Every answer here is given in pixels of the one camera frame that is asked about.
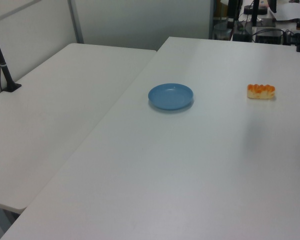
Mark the thin black stand pole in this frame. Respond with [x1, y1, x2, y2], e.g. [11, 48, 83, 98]
[250, 0, 261, 27]

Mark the white side table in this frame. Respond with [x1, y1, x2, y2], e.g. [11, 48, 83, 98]
[0, 42, 158, 215]

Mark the blue round plate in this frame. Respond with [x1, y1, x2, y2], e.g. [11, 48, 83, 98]
[147, 83, 194, 111]

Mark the small black box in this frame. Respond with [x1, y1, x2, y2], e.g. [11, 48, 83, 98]
[231, 31, 252, 42]

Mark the black pole with white band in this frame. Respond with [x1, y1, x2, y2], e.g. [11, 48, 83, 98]
[226, 0, 243, 29]

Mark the orange glazed bread piece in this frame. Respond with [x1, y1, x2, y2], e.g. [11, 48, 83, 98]
[246, 83, 276, 100]

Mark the black electronics box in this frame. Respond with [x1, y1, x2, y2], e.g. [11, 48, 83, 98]
[254, 28, 285, 45]

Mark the black camera pole with base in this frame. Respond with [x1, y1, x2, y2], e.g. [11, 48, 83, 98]
[0, 19, 23, 93]

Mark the grey metal partition post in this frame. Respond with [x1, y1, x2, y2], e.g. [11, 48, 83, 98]
[67, 0, 85, 44]

